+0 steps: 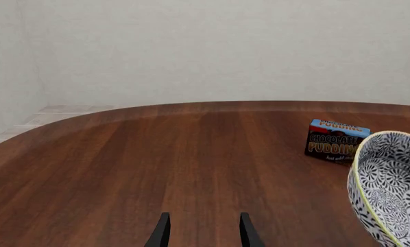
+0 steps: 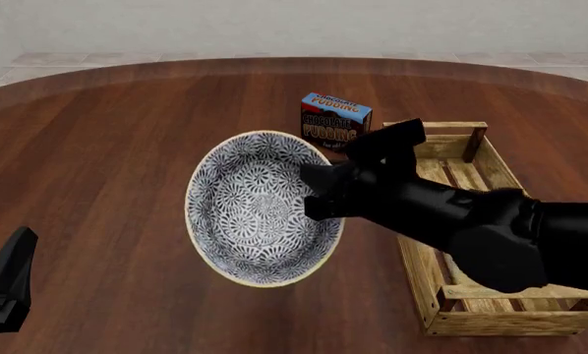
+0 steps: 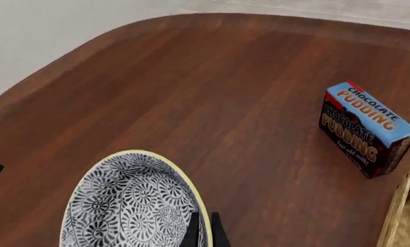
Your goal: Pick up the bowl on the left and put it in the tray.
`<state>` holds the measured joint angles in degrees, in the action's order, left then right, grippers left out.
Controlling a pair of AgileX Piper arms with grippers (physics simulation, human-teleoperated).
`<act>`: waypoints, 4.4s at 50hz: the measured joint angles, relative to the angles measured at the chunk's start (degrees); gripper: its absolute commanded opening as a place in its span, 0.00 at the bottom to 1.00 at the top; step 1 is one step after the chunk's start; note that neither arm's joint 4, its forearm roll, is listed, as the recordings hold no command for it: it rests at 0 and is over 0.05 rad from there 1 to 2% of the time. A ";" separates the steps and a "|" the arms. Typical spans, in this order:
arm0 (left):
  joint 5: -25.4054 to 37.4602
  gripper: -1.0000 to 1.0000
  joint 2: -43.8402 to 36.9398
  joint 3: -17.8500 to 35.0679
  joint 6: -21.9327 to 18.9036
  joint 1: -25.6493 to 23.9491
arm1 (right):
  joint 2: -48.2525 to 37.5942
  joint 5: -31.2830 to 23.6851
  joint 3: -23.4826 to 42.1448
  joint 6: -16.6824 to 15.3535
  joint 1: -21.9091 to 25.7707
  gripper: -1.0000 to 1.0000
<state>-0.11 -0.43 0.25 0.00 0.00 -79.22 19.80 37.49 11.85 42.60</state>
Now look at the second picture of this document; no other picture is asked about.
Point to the patterned black and white bowl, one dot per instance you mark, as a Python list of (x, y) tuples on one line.
[(250, 210)]

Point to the wooden slat tray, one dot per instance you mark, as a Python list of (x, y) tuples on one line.
[(476, 323)]

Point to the chocolate pudding box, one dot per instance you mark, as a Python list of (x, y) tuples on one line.
[(331, 123)]

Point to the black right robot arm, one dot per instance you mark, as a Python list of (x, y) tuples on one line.
[(500, 232)]

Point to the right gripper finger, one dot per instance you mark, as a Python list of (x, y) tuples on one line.
[(331, 178), (331, 207)]

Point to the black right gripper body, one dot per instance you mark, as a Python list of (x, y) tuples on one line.
[(387, 147)]

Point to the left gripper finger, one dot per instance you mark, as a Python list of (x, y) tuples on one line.
[(16, 263)]

